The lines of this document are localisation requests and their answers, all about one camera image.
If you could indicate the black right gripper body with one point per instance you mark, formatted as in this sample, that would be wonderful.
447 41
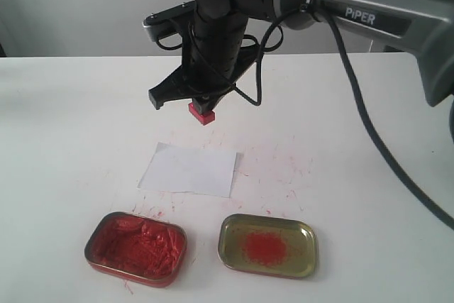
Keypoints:
212 60

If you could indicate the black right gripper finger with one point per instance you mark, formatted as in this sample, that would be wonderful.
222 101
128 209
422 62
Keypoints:
204 105

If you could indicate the red stamp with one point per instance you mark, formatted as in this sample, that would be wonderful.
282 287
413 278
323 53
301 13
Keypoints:
203 119

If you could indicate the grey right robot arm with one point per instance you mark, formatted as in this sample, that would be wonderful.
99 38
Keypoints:
423 28

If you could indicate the red ink tin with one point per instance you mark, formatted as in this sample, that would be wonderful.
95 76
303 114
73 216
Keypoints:
136 248

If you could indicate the white paper sheet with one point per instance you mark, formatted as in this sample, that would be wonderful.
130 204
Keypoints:
177 169

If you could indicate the gold tin lid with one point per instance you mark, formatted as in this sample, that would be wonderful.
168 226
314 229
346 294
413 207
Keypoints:
266 245

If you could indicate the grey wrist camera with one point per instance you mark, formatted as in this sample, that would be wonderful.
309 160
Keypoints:
169 22

